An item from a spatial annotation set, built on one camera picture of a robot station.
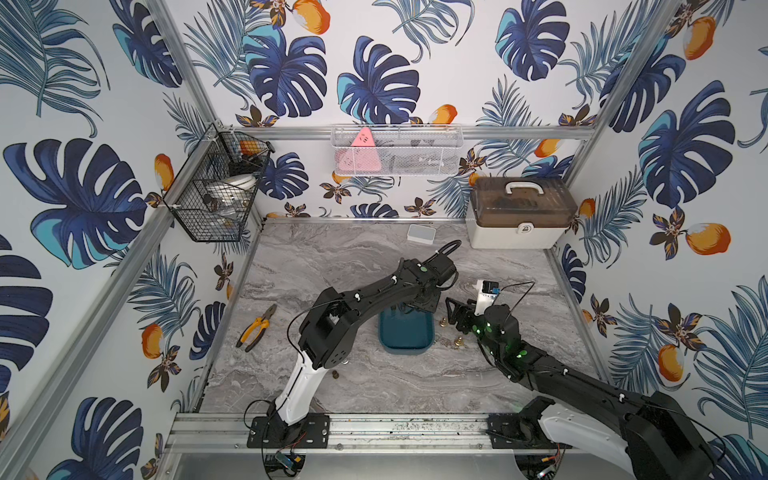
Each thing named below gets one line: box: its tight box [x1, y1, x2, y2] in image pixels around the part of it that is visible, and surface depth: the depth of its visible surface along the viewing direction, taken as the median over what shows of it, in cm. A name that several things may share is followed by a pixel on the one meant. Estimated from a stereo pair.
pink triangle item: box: [339, 127, 382, 172], surface depth 92 cm
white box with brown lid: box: [466, 177, 578, 249], surface depth 105 cm
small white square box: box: [407, 224, 436, 244], surface depth 118 cm
